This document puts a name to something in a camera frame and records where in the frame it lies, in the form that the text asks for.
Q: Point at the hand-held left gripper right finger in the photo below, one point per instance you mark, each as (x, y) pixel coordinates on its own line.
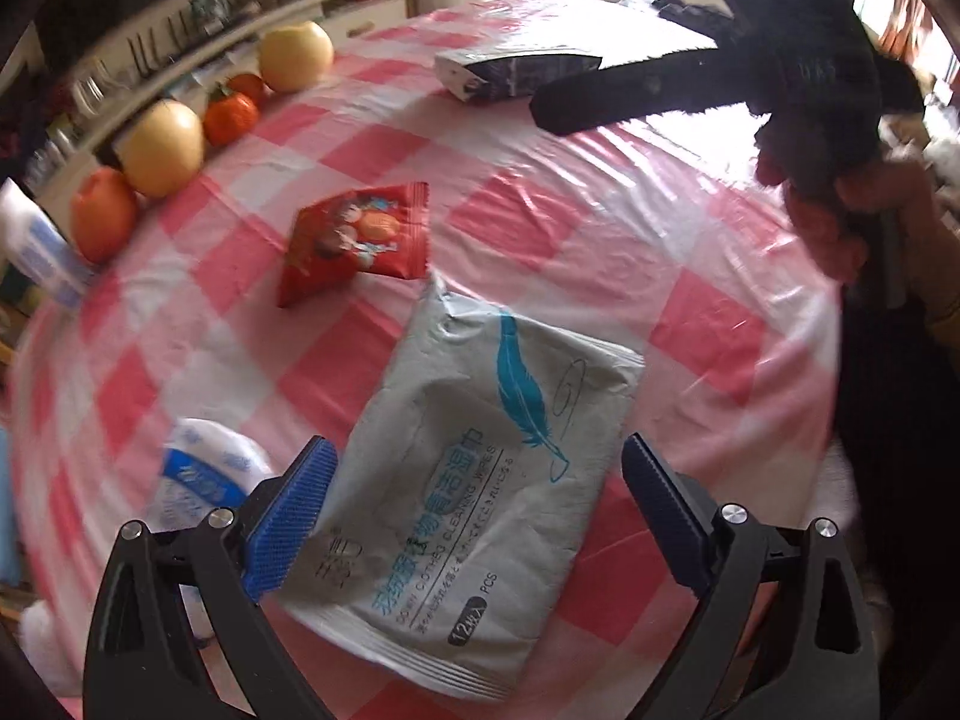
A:
(664, 517)

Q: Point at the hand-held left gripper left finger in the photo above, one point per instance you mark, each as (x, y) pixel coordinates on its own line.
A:
(289, 521)

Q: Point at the white and dark purple packet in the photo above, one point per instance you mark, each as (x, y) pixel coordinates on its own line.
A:
(517, 71)

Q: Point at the grey wet wipes packet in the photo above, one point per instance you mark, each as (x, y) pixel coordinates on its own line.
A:
(465, 480)

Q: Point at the person's right hand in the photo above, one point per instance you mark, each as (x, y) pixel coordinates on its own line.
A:
(847, 229)

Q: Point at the dark cloth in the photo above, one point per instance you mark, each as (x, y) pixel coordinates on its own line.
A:
(675, 11)

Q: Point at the pink checkered tablecloth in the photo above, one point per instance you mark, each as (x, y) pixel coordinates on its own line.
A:
(600, 240)

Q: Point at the person's dark clothing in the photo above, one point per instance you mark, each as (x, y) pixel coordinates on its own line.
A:
(907, 502)

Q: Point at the white sideboard cabinet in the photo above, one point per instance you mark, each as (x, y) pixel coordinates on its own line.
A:
(360, 19)

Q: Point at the red snack packet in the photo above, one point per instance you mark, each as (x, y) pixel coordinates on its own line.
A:
(352, 240)

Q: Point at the small yellow pear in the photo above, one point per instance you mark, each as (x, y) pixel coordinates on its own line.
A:
(296, 56)

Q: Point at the red apple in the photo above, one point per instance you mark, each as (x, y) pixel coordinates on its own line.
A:
(105, 214)

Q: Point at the white blue milk carton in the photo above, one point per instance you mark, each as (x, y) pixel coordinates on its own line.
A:
(37, 247)

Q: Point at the large yellow pear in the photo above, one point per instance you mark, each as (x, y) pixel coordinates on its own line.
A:
(161, 148)

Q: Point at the tangerine with green leaf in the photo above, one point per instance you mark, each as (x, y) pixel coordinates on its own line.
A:
(231, 120)

